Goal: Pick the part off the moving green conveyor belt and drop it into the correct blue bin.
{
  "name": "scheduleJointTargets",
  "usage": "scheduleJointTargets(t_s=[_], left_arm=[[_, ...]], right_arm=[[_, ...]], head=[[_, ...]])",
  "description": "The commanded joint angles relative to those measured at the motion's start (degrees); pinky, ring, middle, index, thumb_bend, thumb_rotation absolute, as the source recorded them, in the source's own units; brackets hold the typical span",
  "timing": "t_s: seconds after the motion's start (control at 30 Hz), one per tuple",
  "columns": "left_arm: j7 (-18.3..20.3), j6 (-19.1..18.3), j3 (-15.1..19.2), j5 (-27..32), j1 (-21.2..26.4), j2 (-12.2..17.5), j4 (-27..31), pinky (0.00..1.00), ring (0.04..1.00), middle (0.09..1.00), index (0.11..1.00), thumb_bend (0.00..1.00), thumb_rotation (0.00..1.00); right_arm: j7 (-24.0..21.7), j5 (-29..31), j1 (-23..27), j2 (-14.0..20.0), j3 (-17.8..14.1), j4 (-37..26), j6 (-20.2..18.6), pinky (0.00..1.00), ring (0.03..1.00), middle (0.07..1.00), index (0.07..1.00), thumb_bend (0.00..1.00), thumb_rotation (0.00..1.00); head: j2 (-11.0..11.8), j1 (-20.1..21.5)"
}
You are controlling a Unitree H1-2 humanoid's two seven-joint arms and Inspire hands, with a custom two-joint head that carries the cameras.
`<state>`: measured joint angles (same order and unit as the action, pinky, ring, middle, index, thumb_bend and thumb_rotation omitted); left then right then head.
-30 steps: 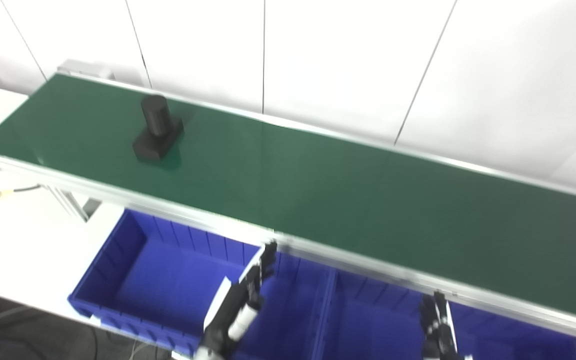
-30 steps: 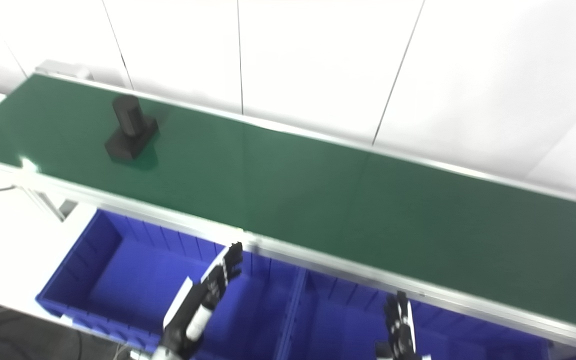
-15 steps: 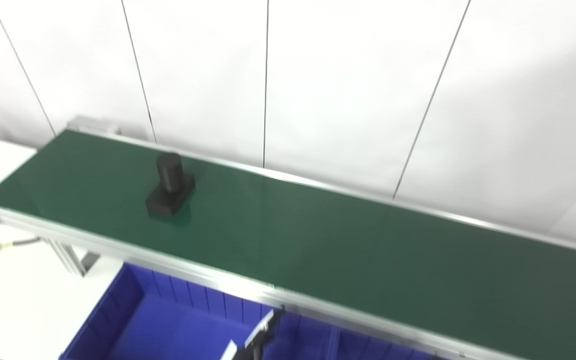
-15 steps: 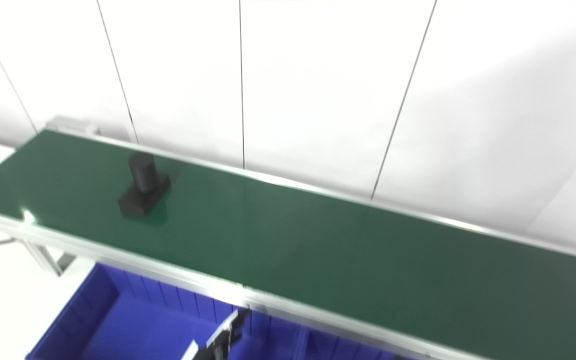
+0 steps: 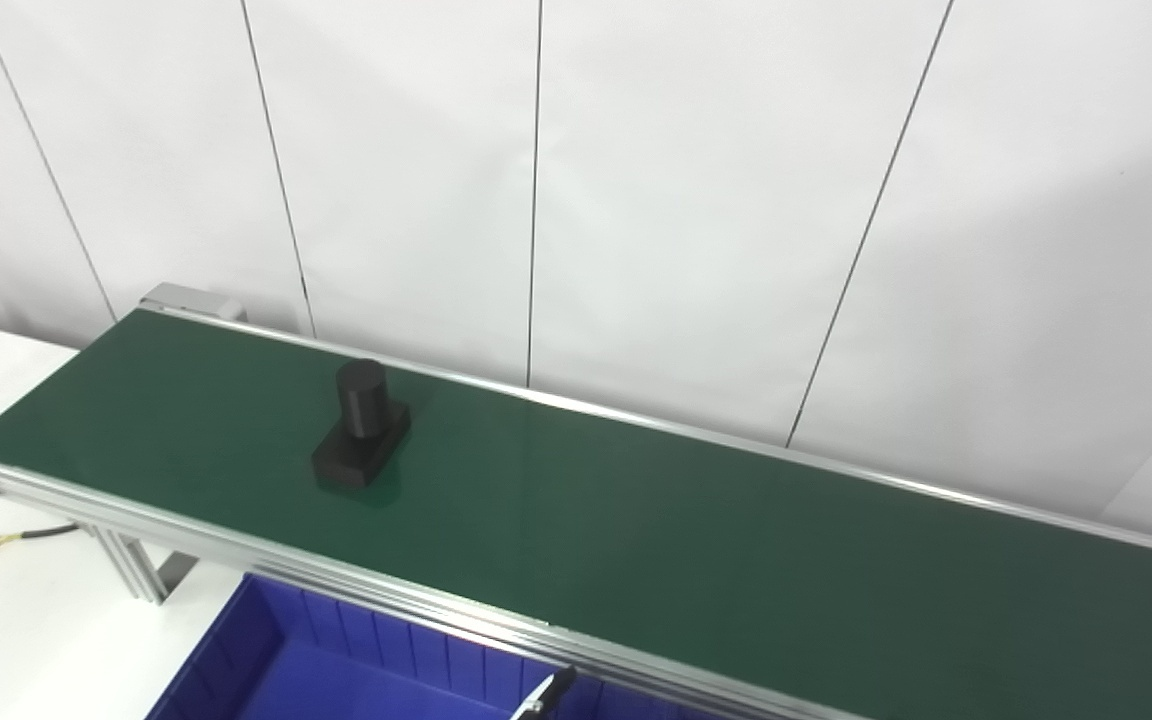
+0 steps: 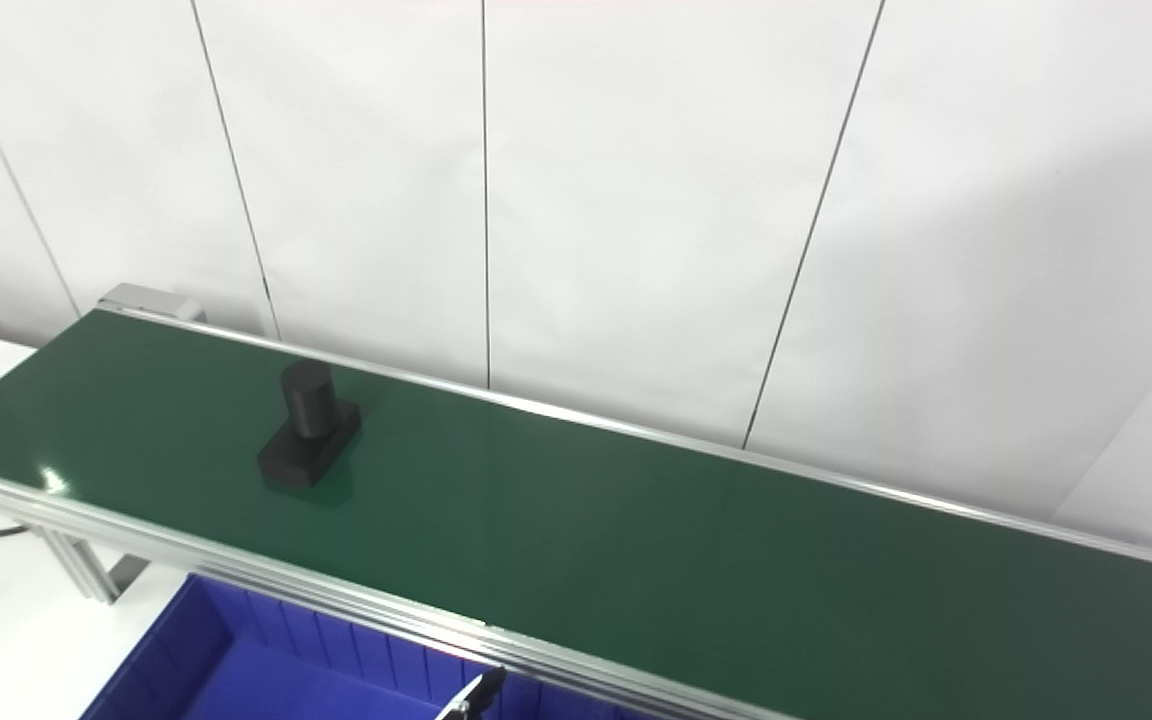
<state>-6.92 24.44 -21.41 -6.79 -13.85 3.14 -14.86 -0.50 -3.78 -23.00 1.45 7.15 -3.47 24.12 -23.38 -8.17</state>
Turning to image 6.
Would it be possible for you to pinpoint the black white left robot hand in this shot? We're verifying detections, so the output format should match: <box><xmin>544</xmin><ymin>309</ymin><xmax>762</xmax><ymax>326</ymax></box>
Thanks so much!
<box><xmin>433</xmin><ymin>666</ymin><xmax>508</xmax><ymax>720</ymax></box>

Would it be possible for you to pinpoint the black cylinder block part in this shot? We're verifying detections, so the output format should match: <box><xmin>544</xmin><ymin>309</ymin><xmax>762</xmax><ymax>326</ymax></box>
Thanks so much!
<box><xmin>256</xmin><ymin>360</ymin><xmax>363</xmax><ymax>490</ymax></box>

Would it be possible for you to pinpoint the green conveyor belt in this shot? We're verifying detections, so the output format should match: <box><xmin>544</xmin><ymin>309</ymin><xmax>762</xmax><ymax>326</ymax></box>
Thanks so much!
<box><xmin>0</xmin><ymin>310</ymin><xmax>1152</xmax><ymax>720</ymax></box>
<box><xmin>0</xmin><ymin>283</ymin><xmax>1152</xmax><ymax>720</ymax></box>

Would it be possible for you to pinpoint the blue plastic bin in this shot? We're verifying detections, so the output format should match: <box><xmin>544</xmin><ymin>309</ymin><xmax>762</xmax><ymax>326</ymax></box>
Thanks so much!
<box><xmin>81</xmin><ymin>572</ymin><xmax>637</xmax><ymax>720</ymax></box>

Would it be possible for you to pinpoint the aluminium conveyor leg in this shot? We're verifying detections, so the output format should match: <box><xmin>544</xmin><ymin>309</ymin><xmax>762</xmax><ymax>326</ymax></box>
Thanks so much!
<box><xmin>31</xmin><ymin>520</ymin><xmax>152</xmax><ymax>606</ymax></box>

